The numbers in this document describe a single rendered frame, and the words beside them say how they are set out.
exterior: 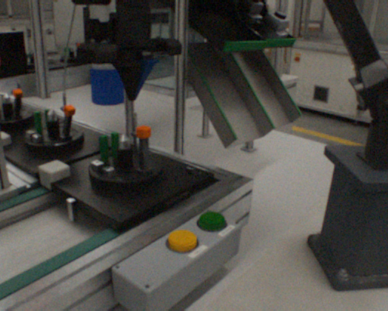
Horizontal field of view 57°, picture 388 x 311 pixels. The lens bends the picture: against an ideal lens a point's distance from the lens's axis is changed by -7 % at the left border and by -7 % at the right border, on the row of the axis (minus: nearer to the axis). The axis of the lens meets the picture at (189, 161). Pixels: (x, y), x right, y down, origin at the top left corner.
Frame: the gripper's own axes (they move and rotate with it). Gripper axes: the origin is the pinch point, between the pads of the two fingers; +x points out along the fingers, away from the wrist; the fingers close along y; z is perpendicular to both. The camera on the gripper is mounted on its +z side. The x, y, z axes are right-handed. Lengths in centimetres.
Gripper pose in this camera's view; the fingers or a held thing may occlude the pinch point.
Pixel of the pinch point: (132, 80)
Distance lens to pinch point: 64.7
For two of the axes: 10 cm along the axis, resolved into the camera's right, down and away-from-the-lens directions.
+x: -0.5, 9.2, 3.9
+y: -6.4, 2.7, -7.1
